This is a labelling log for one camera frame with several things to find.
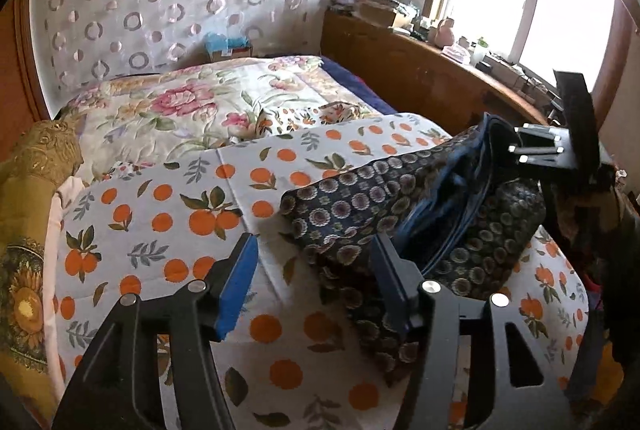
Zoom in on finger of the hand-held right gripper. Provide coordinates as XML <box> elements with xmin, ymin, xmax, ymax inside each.
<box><xmin>507</xmin><ymin>124</ymin><xmax>576</xmax><ymax>169</ymax></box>
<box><xmin>552</xmin><ymin>70</ymin><xmax>601</xmax><ymax>185</ymax></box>

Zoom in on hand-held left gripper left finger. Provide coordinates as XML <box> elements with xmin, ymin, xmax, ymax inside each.
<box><xmin>52</xmin><ymin>232</ymin><xmax>261</xmax><ymax>430</ymax></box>

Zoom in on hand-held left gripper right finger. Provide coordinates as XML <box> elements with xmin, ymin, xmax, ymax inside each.
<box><xmin>370</xmin><ymin>234</ymin><xmax>576</xmax><ymax>430</ymax></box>

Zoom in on navy medallion-print garment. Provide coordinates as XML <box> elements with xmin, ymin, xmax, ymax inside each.
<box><xmin>280</xmin><ymin>112</ymin><xmax>548</xmax><ymax>386</ymax></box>

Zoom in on white boxes on ledge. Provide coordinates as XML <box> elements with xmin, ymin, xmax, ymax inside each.
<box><xmin>487</xmin><ymin>52</ymin><xmax>556</xmax><ymax>98</ymax></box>

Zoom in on orange fruit print bedsheet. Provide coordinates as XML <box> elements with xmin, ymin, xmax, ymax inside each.
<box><xmin>47</xmin><ymin>112</ymin><xmax>591</xmax><ymax>430</ymax></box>

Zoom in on pink figurine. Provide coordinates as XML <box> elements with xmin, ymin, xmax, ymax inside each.
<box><xmin>434</xmin><ymin>17</ymin><xmax>457</xmax><ymax>45</ymax></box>

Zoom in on floral quilt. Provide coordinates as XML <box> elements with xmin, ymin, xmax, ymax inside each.
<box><xmin>52</xmin><ymin>54</ymin><xmax>381</xmax><ymax>183</ymax></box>

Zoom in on pale pink cloth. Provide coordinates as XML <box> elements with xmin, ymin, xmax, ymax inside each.
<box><xmin>47</xmin><ymin>176</ymin><xmax>83</xmax><ymax>223</ymax></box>

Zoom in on dark blue blanket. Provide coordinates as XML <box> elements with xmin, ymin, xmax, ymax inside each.
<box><xmin>320</xmin><ymin>58</ymin><xmax>396</xmax><ymax>115</ymax></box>

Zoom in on stack of books and papers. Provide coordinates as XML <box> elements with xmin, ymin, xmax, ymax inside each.
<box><xmin>325</xmin><ymin>0</ymin><xmax>416</xmax><ymax>28</ymax></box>

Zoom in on gold embroidered pillow cover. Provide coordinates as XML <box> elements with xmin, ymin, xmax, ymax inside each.
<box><xmin>0</xmin><ymin>120</ymin><xmax>85</xmax><ymax>418</ymax></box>

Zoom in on cardboard box with blue tissue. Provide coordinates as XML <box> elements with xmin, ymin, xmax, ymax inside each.
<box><xmin>204</xmin><ymin>32</ymin><xmax>253</xmax><ymax>63</ymax></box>

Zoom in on wooden wardrobe panel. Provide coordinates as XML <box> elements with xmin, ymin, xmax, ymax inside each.
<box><xmin>0</xmin><ymin>0</ymin><xmax>51</xmax><ymax>123</ymax></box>

